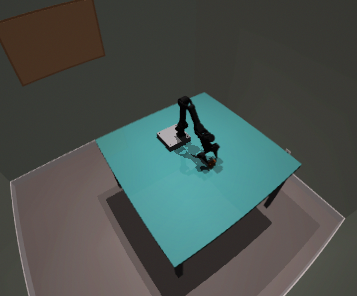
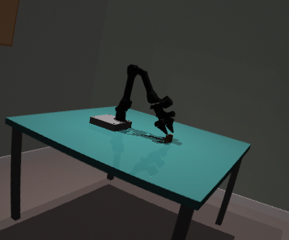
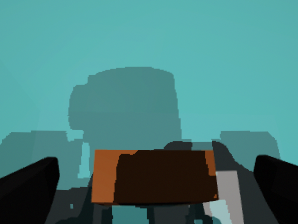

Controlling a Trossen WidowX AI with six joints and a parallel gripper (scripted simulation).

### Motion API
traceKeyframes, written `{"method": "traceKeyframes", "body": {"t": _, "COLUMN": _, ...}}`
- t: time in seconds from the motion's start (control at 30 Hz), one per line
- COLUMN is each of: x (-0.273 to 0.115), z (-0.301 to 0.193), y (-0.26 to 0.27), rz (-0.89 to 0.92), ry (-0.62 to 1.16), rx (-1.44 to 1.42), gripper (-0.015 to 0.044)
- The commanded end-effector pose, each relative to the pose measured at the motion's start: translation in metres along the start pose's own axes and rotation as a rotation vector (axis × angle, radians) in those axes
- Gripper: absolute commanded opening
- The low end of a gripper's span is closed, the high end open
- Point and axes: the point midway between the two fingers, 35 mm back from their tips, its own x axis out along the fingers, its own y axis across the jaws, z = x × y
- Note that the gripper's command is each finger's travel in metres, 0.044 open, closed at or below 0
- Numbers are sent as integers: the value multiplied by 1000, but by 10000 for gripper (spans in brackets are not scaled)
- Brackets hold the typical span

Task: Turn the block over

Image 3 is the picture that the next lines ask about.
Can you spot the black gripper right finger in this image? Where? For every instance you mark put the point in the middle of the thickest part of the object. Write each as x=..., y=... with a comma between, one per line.
x=278, y=182

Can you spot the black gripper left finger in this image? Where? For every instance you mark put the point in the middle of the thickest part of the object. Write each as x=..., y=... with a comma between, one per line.
x=26, y=195

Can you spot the orange block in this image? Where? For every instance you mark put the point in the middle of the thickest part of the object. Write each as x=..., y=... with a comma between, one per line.
x=153, y=178

